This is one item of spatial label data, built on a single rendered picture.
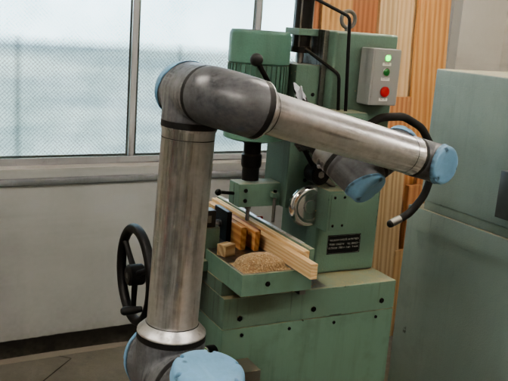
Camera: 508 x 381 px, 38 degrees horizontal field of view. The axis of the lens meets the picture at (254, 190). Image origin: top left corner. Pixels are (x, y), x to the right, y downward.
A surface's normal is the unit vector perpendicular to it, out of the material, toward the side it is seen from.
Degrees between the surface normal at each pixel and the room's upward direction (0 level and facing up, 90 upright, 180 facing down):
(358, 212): 90
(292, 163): 90
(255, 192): 90
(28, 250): 90
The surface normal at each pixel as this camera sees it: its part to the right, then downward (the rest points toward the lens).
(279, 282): 0.45, 0.23
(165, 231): -0.44, 0.15
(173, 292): 0.04, 0.22
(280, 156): -0.89, 0.04
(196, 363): 0.13, -0.95
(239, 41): -0.70, 0.11
